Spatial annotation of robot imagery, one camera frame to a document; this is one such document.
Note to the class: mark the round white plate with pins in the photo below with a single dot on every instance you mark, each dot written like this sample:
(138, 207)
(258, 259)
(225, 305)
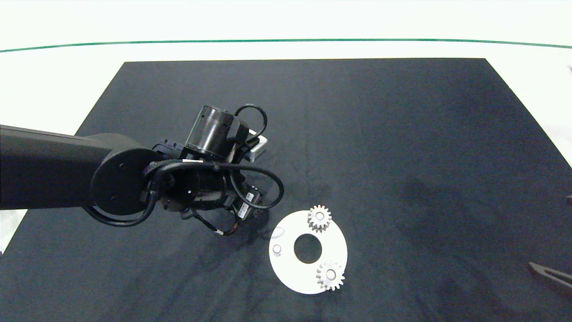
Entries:
(286, 270)

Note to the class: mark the boxy shiny wrist camera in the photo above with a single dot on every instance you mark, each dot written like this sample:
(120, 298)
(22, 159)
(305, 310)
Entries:
(259, 146)

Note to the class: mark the small steel planetary gear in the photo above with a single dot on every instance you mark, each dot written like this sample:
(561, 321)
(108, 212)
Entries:
(313, 218)
(324, 277)

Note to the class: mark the dark rectangular work mat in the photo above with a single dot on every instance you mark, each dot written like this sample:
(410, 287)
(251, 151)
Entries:
(402, 134)

